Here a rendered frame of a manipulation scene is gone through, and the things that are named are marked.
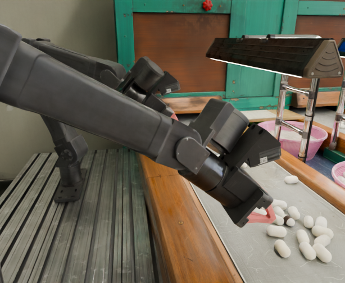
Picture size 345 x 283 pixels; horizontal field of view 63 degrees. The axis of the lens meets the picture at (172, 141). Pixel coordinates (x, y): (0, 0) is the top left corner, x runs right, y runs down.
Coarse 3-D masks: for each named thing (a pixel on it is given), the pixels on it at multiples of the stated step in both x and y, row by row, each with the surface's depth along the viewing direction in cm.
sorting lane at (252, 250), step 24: (264, 168) 86; (288, 192) 73; (312, 192) 73; (216, 216) 63; (312, 216) 63; (336, 216) 63; (240, 240) 55; (264, 240) 55; (288, 240) 55; (312, 240) 55; (336, 240) 55; (240, 264) 49; (264, 264) 49; (288, 264) 49; (312, 264) 49; (336, 264) 49
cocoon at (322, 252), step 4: (316, 244) 51; (320, 244) 51; (316, 248) 51; (320, 248) 50; (324, 248) 50; (316, 252) 50; (320, 252) 50; (324, 252) 49; (328, 252) 49; (320, 256) 50; (324, 256) 49; (328, 256) 49; (324, 260) 49; (328, 260) 49
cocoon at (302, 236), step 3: (297, 231) 55; (300, 231) 55; (303, 231) 55; (297, 234) 55; (300, 234) 54; (303, 234) 54; (306, 234) 54; (297, 237) 55; (300, 237) 54; (303, 237) 53; (306, 237) 53; (300, 240) 53; (303, 240) 53; (306, 240) 53; (309, 240) 53
